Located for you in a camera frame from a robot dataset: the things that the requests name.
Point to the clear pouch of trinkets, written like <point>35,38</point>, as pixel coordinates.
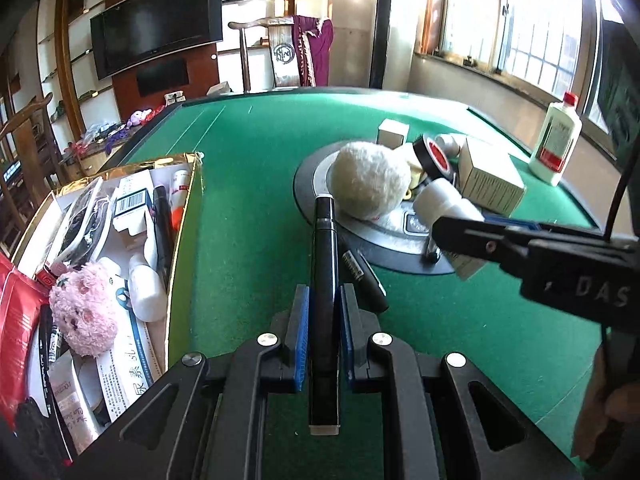
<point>82,225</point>

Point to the black marker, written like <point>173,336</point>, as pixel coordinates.
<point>367,280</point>

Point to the black tape roll red core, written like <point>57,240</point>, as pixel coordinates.
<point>420,152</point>

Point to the wooden wall shelf unit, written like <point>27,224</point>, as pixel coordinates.
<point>65,60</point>

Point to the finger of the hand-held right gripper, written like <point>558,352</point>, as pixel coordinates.
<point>480,245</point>
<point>515,224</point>

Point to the white power strip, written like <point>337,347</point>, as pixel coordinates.
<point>173,97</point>

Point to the small white plastic bottle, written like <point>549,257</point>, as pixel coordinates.
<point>147,295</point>

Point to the window with metal grille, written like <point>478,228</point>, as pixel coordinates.
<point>540,25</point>

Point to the pink plush toy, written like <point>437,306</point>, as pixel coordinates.
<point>82,310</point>

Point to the black flat television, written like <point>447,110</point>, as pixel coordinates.
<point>155,25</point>

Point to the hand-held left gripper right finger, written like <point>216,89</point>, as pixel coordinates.
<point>347,350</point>

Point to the blue white barcode box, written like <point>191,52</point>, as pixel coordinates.
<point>132,205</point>

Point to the dark wooden chair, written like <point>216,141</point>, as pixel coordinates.
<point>35,135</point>

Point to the person's right hand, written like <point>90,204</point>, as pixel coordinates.
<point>590,410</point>

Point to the cream soap bar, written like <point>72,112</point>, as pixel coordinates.
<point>415,170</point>

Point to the brown television wall panel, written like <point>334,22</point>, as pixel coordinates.
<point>125,90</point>

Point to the round table control panel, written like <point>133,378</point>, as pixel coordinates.
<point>390,245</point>

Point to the red packet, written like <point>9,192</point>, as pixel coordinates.
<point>20,335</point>

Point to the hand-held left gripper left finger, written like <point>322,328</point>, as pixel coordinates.
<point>301,350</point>

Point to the purple fringed cloth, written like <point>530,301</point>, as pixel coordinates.
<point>315,45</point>

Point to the white fluffy ball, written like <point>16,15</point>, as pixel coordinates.
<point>370,180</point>

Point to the small cardboard box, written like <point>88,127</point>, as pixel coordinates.
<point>218,89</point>

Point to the black tall column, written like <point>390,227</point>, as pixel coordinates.
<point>382,25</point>

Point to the wooden chair round emblem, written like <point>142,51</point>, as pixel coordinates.
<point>285,55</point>

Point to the purple plush toy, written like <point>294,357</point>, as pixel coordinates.
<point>139,118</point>

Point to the white box green print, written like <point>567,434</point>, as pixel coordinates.
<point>490,180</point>

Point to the long black pen white end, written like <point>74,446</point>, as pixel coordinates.
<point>325,270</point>

